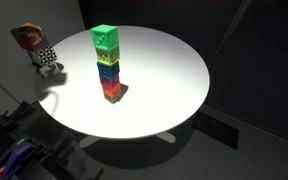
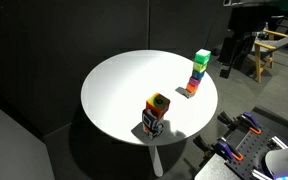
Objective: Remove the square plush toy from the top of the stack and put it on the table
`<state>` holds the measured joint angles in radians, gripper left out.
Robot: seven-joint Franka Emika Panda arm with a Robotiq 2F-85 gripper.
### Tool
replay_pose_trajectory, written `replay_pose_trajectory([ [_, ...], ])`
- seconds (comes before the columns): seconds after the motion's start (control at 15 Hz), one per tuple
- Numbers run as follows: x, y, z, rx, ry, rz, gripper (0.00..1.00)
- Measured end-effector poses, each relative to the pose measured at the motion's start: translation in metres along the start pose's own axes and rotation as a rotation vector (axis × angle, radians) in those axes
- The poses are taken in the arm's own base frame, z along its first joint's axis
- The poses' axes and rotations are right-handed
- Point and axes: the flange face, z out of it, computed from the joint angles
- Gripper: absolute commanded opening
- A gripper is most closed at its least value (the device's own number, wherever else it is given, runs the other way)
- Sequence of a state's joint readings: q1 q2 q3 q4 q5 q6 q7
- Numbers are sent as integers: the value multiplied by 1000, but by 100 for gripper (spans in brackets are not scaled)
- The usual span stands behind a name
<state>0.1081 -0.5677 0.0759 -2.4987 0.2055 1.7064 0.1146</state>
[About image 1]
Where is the orange purple square plush toy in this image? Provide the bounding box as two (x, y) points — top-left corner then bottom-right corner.
(9, 22), (48, 53)

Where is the lime embossed soft block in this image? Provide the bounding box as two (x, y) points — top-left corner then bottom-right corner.
(95, 45), (121, 66)

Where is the orange embossed soft block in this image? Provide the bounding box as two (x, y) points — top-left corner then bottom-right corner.
(101, 82), (122, 99)

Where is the grey embossed soft block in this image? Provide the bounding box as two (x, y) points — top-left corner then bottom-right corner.
(103, 91), (123, 105)

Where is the black white patterned plush cube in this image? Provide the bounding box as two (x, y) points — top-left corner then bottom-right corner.
(28, 43), (59, 70)

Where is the small grey white plush cube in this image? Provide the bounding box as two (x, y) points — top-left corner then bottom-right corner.
(37, 63), (61, 80)

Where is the blue embossed soft block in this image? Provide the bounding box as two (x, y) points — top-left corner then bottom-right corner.
(96, 60), (121, 80)

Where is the purple clamp with orange trigger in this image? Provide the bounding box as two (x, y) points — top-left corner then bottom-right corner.
(0, 141), (40, 180)

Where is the magenta embossed soft block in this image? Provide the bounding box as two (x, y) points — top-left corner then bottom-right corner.
(98, 73), (121, 89)

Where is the green embossed soft block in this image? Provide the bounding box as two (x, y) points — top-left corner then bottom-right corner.
(90, 24), (120, 53)

